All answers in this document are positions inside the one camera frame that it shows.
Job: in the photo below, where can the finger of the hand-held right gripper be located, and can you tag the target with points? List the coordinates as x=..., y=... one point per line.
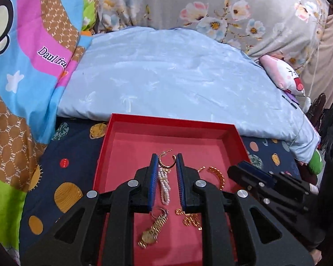
x=258, y=173
x=244, y=181

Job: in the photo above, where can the grey floral cloth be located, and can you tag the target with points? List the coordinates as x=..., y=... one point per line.
x=183, y=2

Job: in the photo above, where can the gold wrist watch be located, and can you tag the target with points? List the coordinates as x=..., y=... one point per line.
x=148, y=237

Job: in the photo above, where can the gold hoop earring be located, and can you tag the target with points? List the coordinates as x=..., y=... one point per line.
x=160, y=161

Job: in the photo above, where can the silver hoop earring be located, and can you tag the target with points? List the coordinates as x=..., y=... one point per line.
x=153, y=213

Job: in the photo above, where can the colourful cartoon monkey blanket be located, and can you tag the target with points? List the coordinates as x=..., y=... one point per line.
x=30, y=61

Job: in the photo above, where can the green plush toy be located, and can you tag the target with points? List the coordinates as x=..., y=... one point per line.
x=315, y=162

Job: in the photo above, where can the gold bangle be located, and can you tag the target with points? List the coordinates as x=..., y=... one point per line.
x=219, y=176

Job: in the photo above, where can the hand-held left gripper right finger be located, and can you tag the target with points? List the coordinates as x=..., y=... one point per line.
x=181, y=183

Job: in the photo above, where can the red cardboard box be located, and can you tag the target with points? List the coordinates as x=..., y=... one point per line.
x=119, y=158

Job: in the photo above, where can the pink plush pillow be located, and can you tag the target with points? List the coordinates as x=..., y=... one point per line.
x=283, y=73

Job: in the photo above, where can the light blue pillow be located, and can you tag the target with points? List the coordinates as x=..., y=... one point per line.
x=169, y=74

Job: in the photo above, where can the navy planet print blanket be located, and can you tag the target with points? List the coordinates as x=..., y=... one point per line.
x=58, y=177

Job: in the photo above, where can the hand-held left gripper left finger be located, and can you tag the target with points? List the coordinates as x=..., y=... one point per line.
x=152, y=183

